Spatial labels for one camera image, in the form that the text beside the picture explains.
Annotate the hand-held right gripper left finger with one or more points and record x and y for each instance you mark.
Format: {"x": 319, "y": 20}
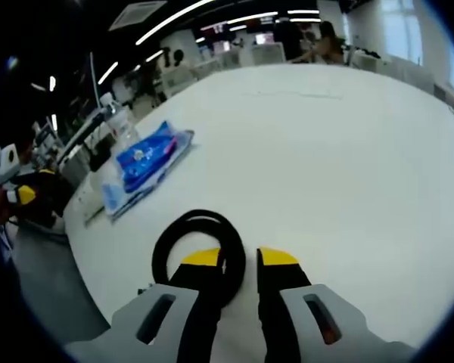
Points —
{"x": 200, "y": 302}

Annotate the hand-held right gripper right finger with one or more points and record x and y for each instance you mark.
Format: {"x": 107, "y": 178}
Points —
{"x": 280, "y": 314}

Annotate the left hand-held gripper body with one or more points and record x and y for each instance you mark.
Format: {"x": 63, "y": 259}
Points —
{"x": 7, "y": 162}

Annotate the black computer mouse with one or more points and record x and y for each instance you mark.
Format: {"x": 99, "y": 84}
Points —
{"x": 100, "y": 157}

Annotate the blue pad plastic packet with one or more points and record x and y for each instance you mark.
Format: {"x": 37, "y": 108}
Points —
{"x": 117, "y": 196}

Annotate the clear water bottle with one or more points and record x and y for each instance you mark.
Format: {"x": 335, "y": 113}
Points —
{"x": 121, "y": 125}

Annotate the small blue packet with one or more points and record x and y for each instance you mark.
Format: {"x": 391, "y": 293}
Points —
{"x": 143, "y": 159}

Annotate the silver laptop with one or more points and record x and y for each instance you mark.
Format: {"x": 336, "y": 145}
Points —
{"x": 79, "y": 136}

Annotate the white table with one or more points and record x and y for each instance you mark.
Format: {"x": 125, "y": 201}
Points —
{"x": 287, "y": 170}

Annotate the small window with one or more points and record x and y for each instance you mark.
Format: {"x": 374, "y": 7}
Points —
{"x": 401, "y": 30}

